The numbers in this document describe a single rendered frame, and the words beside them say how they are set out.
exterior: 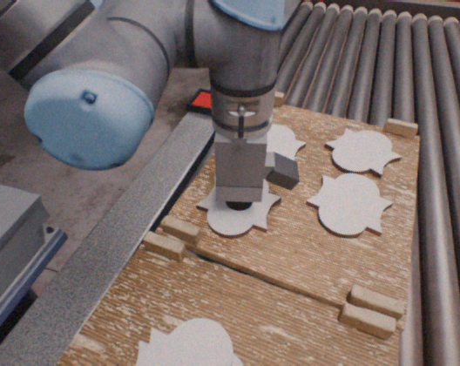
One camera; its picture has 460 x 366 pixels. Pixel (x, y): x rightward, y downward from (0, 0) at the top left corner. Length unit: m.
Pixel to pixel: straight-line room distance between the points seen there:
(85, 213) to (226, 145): 1.53
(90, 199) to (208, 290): 1.55
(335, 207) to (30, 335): 0.44
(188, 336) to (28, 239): 0.31
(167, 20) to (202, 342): 0.32
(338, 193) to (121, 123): 0.41
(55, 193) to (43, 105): 1.83
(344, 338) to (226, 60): 0.34
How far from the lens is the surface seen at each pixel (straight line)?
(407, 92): 0.94
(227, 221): 0.50
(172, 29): 0.34
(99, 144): 0.24
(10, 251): 0.58
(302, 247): 0.50
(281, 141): 0.64
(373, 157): 0.65
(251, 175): 0.43
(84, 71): 0.23
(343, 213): 0.53
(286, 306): 0.45
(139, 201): 0.58
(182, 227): 0.48
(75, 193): 2.01
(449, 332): 0.52
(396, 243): 0.54
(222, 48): 0.34
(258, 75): 0.35
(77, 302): 0.51
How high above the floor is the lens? 1.34
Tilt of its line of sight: 45 degrees down
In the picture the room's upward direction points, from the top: straight up
